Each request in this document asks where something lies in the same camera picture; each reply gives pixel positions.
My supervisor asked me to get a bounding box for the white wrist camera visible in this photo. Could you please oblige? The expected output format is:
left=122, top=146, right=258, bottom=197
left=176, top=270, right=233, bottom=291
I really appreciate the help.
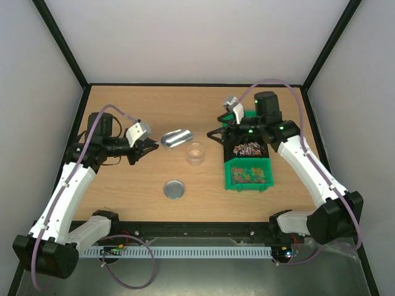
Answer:
left=125, top=121, right=151, bottom=147
left=223, top=96, right=245, bottom=125

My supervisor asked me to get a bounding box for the green candy bin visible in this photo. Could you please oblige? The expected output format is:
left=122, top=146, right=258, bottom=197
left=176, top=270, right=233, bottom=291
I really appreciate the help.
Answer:
left=222, top=110, right=256, bottom=126
left=224, top=158, right=274, bottom=192

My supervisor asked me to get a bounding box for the silver metal scoop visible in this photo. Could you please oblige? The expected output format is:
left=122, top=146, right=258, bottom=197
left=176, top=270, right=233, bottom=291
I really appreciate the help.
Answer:
left=160, top=129, right=193, bottom=149

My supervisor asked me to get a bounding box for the clear glass jar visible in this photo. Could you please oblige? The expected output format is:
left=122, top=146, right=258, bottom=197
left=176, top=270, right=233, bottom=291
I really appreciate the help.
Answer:
left=186, top=142, right=206, bottom=166

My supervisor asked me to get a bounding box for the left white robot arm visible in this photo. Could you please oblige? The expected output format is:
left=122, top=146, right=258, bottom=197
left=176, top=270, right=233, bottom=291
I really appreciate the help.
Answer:
left=12, top=112, right=158, bottom=279

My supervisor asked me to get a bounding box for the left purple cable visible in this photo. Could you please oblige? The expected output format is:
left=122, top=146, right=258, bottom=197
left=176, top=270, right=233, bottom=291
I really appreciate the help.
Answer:
left=31, top=104, right=157, bottom=290

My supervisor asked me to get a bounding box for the silver metal jar lid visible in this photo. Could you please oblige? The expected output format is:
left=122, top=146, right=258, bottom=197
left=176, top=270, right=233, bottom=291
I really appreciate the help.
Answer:
left=164, top=179, right=185, bottom=200

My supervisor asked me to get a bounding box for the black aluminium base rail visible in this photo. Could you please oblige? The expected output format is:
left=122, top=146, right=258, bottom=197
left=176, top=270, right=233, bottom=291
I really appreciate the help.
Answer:
left=109, top=221, right=305, bottom=245

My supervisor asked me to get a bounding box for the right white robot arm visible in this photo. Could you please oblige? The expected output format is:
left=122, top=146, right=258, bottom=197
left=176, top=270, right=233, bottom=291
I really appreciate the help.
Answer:
left=207, top=91, right=364, bottom=245

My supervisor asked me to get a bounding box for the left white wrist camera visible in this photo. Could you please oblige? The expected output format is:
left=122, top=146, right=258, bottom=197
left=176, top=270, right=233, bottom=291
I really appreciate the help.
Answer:
left=125, top=121, right=151, bottom=147

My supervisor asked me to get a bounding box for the light blue cable duct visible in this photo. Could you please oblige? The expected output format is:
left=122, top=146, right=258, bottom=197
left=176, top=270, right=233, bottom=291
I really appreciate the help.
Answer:
left=80, top=246, right=272, bottom=259

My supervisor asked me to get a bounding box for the purple cable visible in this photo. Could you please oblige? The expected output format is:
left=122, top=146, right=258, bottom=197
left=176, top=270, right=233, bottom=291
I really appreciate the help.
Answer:
left=237, top=78, right=362, bottom=268
left=31, top=104, right=157, bottom=290

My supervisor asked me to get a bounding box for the black candy bin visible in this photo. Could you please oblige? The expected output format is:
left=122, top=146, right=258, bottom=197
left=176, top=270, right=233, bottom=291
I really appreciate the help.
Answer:
left=223, top=139, right=269, bottom=162

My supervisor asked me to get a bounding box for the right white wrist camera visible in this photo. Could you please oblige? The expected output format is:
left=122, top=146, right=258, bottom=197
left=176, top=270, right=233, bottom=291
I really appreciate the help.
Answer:
left=223, top=96, right=245, bottom=125

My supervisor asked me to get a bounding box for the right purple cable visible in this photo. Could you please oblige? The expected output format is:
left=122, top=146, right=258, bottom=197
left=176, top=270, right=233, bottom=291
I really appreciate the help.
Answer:
left=237, top=78, right=362, bottom=268

